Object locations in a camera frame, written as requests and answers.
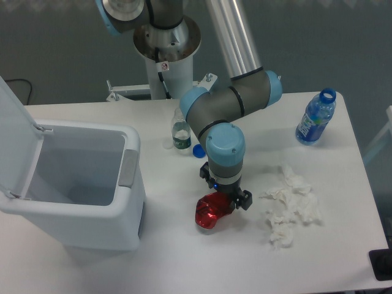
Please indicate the white metal base frame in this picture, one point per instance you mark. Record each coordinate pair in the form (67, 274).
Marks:
(117, 93)

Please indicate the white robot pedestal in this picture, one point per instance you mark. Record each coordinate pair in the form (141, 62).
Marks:
(168, 55)

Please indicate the blue plastic water bottle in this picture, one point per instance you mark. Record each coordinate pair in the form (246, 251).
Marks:
(317, 115)

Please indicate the white trash bin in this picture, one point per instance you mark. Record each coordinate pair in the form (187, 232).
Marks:
(79, 182)

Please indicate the crushed red can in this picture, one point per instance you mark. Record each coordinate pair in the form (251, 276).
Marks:
(211, 208)

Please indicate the clear plastic bottle green label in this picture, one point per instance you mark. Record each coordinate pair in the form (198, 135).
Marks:
(180, 132)

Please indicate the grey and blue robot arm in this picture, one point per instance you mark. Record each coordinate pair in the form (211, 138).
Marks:
(209, 114)

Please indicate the crumpled white tissue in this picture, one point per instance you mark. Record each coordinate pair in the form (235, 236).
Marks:
(299, 204)

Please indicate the white bottle cap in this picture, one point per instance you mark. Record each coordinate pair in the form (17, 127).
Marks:
(167, 145)

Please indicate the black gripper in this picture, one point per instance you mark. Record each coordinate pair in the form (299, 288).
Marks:
(240, 198)

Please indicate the black device at table edge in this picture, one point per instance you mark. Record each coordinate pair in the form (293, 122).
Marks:
(381, 264)

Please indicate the blue bottle cap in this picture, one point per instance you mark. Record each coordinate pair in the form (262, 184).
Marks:
(198, 151)

